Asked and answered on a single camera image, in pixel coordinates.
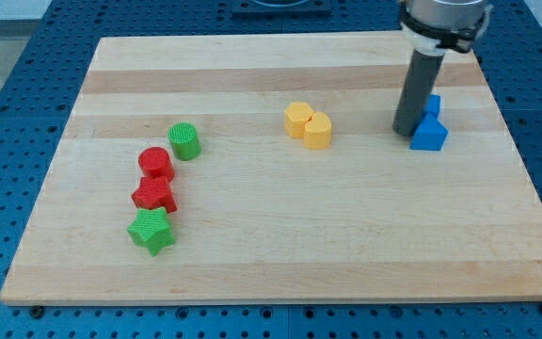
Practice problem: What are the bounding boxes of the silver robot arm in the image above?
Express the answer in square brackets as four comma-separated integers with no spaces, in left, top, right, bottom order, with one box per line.
[399,0,493,57]

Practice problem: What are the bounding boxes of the wooden board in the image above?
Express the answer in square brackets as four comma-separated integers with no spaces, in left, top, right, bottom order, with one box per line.
[0,31,542,306]

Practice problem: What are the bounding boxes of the yellow heart block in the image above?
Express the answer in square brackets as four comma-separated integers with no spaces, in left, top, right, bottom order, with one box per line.
[303,111,332,150]

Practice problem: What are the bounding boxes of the yellow hexagon block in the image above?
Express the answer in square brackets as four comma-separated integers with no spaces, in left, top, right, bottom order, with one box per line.
[284,102,313,138]

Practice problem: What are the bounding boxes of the green cylinder block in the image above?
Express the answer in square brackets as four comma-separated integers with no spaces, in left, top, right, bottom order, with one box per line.
[167,121,201,161]

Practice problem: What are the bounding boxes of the red cylinder block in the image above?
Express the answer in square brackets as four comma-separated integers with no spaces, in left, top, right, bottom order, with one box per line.
[137,147,175,182]

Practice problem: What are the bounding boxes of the red star block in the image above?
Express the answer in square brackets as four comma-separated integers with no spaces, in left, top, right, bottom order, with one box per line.
[131,176,178,213]

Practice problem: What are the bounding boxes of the green star block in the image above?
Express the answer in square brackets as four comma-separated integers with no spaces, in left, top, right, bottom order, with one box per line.
[127,207,176,256]

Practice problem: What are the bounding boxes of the blue pentagon block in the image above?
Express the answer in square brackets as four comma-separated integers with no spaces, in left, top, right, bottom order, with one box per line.
[409,113,449,152]

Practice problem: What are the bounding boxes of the blue cube block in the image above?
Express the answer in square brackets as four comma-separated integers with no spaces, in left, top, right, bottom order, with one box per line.
[423,94,441,119]

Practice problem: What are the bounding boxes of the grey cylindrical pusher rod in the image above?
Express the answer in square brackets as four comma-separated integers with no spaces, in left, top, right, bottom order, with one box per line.
[392,50,443,137]

